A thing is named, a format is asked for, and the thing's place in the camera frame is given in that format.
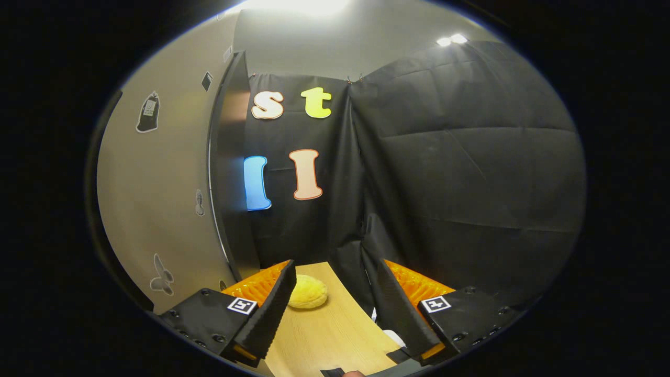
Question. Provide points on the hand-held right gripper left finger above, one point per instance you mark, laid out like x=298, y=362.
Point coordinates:
x=269, y=314

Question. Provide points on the grey cabinet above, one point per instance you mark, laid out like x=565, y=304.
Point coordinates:
x=233, y=183

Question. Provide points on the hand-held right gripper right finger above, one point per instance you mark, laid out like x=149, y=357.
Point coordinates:
x=400, y=314

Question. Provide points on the large ceiling light panel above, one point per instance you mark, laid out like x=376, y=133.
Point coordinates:
x=298, y=5

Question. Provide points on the grey cabinet door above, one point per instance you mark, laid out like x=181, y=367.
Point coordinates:
x=162, y=183

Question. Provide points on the yellow round sponge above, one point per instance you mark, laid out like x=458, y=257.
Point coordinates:
x=309, y=292

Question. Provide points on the black backdrop cloth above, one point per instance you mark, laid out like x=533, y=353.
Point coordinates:
x=471, y=173

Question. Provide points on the small ceiling light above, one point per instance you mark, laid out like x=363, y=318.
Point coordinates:
x=451, y=40

